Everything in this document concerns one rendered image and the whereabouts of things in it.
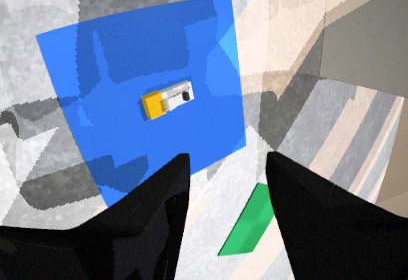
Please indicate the grey panel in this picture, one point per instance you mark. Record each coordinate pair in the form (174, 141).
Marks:
(366, 44)

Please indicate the blue square zone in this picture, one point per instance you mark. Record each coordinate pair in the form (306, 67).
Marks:
(100, 68)

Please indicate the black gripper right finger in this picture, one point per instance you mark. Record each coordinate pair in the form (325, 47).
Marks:
(331, 234)

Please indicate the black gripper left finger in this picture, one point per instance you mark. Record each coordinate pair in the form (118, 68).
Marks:
(137, 238)

